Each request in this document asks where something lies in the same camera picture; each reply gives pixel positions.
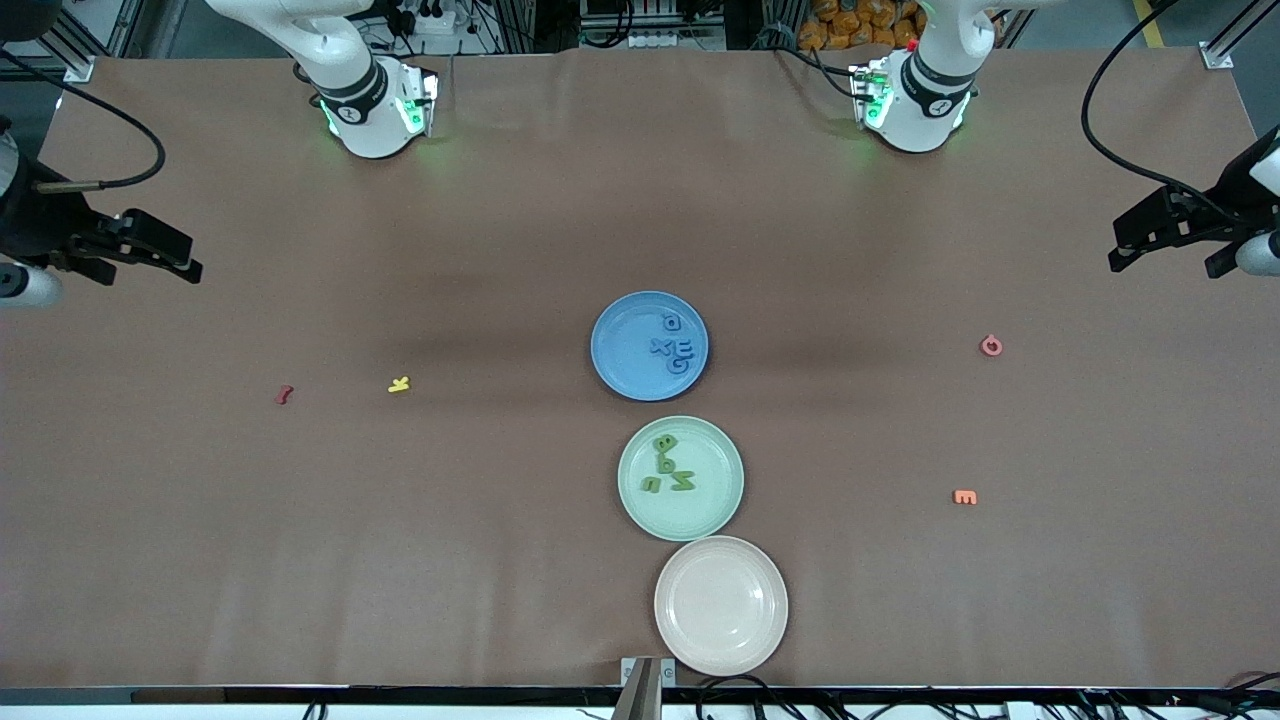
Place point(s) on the blue round plate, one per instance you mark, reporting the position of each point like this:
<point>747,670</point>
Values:
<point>625,345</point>

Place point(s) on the aluminium frame profile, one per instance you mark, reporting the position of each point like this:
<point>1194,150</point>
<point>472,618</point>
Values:
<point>78,70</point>
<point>1215,55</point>

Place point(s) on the blue foam letter G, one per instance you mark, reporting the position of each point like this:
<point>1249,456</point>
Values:
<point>674,366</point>

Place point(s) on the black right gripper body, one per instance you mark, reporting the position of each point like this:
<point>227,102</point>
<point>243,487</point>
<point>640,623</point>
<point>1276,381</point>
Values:
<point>32,222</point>

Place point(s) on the bag of orange items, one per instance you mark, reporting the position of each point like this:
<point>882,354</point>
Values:
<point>850,25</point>

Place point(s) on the cream round plate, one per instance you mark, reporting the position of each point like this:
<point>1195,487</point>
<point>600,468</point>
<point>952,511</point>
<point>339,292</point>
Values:
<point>720,605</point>

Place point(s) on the green foam letter B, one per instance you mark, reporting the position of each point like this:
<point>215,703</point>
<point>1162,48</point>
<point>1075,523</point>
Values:
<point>664,442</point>

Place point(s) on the blue foam letter X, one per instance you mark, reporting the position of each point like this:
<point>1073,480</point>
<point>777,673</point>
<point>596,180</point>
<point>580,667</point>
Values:
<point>660,347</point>

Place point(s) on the pink foam letter Q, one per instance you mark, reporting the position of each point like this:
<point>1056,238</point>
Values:
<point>990,354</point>

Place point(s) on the white power strip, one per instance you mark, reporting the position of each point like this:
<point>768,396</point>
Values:
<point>675,40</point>

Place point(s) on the blue foam letter m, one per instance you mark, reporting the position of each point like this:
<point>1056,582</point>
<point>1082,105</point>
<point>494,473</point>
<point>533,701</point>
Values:
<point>685,349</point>

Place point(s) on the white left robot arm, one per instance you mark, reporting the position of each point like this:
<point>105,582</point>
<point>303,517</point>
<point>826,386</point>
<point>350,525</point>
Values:
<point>930,90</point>

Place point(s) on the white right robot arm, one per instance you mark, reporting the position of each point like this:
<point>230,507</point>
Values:
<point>350,60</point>

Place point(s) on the green foam letter N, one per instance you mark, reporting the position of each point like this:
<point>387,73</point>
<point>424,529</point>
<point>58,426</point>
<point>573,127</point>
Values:
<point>683,481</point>

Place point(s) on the pale green round plate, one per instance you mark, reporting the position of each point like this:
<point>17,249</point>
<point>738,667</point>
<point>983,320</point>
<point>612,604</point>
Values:
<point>710,510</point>

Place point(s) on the grey metal bracket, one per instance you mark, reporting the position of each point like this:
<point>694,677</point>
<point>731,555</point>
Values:
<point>648,690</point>

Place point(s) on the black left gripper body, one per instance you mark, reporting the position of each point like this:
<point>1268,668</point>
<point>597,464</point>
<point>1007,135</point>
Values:
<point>1232,192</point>

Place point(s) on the brown table mat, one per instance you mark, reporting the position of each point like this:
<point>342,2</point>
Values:
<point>400,550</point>

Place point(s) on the red foam letter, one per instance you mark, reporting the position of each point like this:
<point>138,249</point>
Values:
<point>284,396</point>

